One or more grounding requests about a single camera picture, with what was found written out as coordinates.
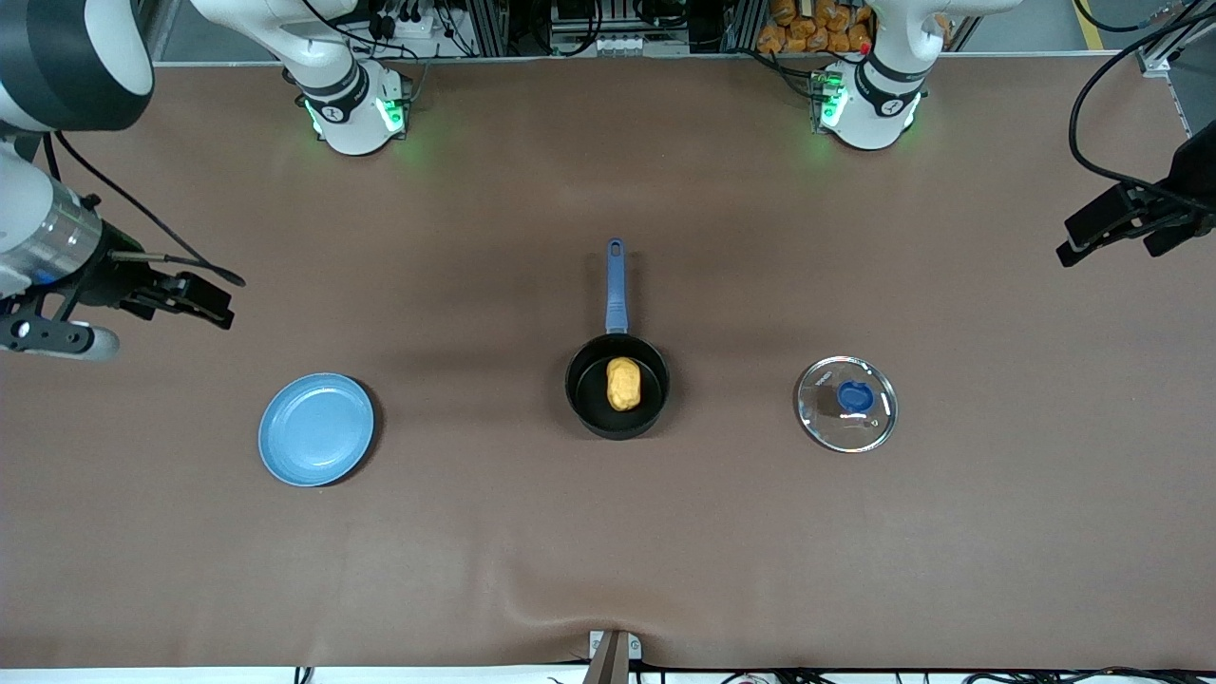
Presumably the black saucepan with blue handle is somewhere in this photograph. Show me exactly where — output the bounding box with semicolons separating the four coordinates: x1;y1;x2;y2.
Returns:
565;237;671;441

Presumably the power strip with black plugs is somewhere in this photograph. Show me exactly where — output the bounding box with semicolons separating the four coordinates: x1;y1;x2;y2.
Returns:
366;0;447;39

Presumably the yellow potato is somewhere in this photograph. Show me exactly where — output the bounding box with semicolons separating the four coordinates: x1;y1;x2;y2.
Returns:
606;357;643;412

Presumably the blue plate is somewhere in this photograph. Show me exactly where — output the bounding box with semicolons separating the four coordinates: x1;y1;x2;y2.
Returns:
258;372;376;488

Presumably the pile of orange toy food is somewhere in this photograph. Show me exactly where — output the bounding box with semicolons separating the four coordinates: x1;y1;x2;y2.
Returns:
757;0;873;55

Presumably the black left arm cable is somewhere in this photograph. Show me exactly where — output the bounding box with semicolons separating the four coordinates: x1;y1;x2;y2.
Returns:
1069;0;1216;205

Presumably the glass lid with blue knob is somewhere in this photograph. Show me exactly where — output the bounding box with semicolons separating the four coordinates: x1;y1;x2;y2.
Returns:
796;355;899;454

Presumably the aluminium corner frame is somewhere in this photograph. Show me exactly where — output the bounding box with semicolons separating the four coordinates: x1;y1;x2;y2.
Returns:
1135;0;1216;77

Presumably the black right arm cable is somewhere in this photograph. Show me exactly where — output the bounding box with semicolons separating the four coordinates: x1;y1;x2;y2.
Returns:
38;131;246;288

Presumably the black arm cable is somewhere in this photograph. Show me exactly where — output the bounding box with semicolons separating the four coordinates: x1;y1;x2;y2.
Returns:
1069;0;1216;205
38;131;246;288

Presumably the aluminium frame post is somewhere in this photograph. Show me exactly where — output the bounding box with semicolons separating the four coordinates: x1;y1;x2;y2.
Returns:
731;0;769;53
472;0;509;58

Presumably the brown bar under bracket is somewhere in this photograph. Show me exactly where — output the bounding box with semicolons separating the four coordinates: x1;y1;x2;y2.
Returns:
582;632;630;684

